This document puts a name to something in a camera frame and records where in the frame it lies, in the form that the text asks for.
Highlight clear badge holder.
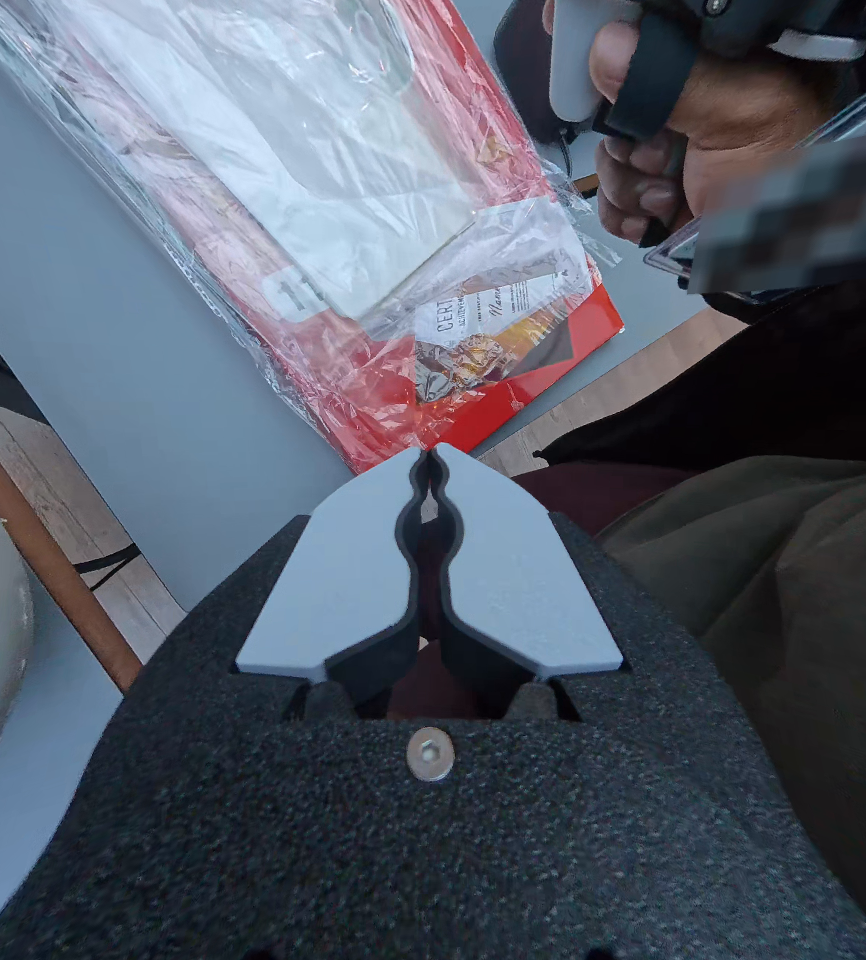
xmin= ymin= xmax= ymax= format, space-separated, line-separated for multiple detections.
xmin=643 ymin=217 xmax=705 ymax=277

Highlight person's olive pants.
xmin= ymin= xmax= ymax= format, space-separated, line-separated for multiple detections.
xmin=598 ymin=456 xmax=866 ymax=960

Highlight black cable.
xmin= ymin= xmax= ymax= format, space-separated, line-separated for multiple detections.
xmin=73 ymin=543 xmax=143 ymax=576

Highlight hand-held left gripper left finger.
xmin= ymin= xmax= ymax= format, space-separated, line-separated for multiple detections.
xmin=235 ymin=448 xmax=434 ymax=710

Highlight brown wooden rail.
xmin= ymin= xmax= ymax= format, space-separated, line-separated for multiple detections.
xmin=0 ymin=401 xmax=143 ymax=693

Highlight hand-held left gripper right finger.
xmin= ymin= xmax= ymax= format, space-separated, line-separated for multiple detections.
xmin=429 ymin=441 xmax=625 ymax=708

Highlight person's right hand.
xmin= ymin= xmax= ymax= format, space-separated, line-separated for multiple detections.
xmin=592 ymin=22 xmax=840 ymax=243

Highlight grey desk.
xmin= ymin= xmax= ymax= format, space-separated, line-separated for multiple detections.
xmin=0 ymin=0 xmax=741 ymax=610

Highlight black rounded object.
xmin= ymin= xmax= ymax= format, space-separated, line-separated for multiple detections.
xmin=493 ymin=0 xmax=578 ymax=145

